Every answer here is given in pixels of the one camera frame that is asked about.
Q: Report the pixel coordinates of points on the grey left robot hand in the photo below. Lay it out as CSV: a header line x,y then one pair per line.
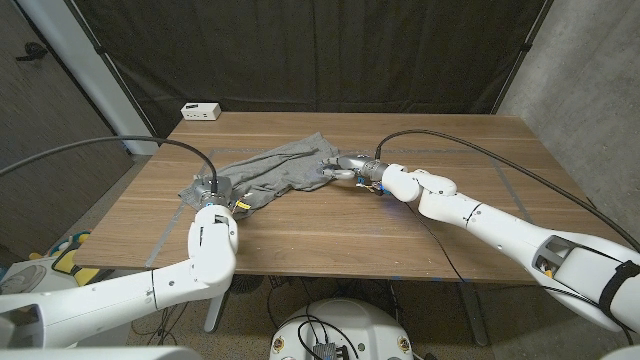
x,y
212,186

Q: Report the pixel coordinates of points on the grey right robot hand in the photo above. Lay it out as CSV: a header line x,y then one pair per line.
x,y
355,164

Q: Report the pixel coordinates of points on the grey shorts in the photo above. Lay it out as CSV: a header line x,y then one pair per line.
x,y
280,170

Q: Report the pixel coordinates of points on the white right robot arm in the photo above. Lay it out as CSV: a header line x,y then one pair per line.
x,y
500,230

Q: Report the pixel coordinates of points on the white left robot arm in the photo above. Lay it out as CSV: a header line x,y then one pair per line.
x,y
125,300

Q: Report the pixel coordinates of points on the white power strip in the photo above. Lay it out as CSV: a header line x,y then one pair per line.
x,y
200,111

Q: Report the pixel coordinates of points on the black backdrop curtain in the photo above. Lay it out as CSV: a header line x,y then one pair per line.
x,y
325,50

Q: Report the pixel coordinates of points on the white table leg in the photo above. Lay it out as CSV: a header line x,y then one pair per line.
x,y
216,312

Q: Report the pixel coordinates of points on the yellow black floor pad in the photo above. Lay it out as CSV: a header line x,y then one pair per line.
x,y
80,270

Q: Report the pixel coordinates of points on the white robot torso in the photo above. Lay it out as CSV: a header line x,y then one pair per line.
x,y
360,325

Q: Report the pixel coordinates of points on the black backdrop stand pole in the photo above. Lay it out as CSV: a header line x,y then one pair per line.
x,y
102,50
524,47

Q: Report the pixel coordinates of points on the dark wooden door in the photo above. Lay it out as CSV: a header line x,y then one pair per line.
x,y
50,100

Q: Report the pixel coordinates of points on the white floor mat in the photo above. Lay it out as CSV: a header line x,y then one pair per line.
x,y
52,280

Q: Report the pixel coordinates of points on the grey table leg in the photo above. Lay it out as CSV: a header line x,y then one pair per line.
x,y
472,310

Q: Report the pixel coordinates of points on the grey sneaker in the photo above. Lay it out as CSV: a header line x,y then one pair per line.
x,y
22,280

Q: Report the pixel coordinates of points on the white door frame post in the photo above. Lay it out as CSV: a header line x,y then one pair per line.
x,y
100,75

